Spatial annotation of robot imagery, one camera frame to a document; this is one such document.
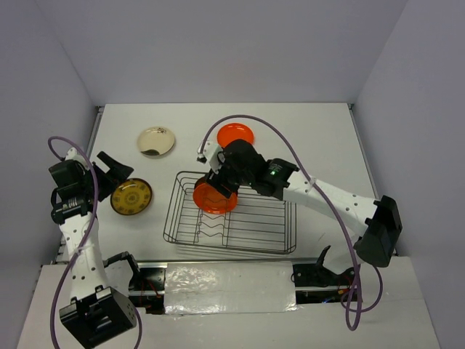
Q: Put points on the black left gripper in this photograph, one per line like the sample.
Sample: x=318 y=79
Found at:
x=118 y=174

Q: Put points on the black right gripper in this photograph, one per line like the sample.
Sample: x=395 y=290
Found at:
x=218 y=179

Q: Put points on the brown yellow patterned plate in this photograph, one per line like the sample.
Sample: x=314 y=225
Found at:
x=131 y=197

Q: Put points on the orange plastic plate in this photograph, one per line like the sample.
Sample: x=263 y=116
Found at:
x=234 y=131
x=211 y=201

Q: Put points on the cream plate with brown patch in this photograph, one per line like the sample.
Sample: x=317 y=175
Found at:
x=155 y=141

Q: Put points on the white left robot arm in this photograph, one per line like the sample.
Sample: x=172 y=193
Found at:
x=97 y=312

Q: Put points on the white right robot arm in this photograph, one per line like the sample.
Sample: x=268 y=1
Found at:
x=373 y=225

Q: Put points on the silver foil covered block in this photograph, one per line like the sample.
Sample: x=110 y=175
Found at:
x=229 y=287

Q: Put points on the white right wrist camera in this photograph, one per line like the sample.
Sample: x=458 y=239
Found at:
x=211 y=153

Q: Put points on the grey wire dish rack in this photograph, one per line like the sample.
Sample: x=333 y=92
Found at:
x=257 y=224

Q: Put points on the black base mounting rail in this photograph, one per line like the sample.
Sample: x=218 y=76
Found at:
x=151 y=293

